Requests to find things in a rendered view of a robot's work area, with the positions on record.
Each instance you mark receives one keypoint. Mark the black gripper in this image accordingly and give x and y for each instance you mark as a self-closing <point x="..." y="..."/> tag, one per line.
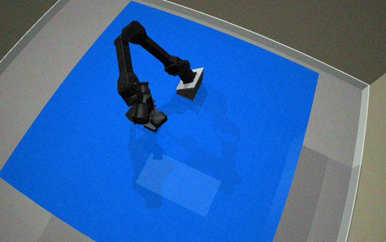
<point x="157" y="118"/>

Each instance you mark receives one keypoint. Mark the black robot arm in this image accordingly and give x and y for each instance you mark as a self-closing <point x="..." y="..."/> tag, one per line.
<point x="128" y="83"/>

